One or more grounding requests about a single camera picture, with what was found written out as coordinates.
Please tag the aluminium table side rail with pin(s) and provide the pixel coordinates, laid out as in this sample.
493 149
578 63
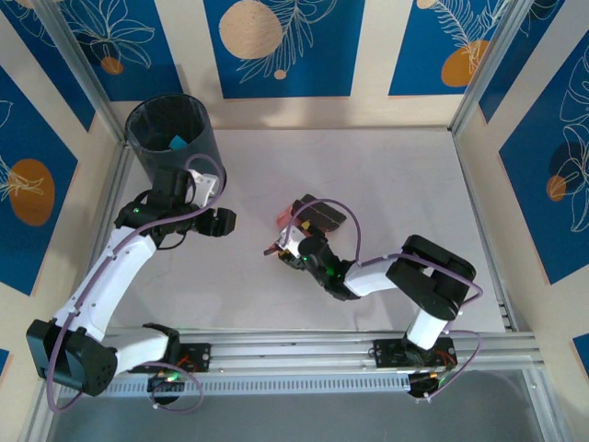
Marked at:
486 230
117 175

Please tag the pink plastic dustpan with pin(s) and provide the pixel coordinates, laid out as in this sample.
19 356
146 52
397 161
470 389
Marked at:
285 216

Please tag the aluminium frame post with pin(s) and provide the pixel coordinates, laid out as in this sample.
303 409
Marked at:
491 64
80 64

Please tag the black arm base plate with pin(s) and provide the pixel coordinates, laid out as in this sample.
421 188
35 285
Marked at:
389 354
198 357

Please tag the wide aluminium base rail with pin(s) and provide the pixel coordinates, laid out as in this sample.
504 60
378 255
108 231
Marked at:
294 354

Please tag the black round trash bin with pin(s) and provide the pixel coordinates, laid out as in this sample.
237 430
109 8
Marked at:
152 124

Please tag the small black controller board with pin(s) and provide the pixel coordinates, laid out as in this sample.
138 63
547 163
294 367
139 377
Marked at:
161 384
421 384

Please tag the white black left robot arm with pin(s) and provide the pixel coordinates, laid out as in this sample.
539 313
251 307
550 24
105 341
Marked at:
106 285

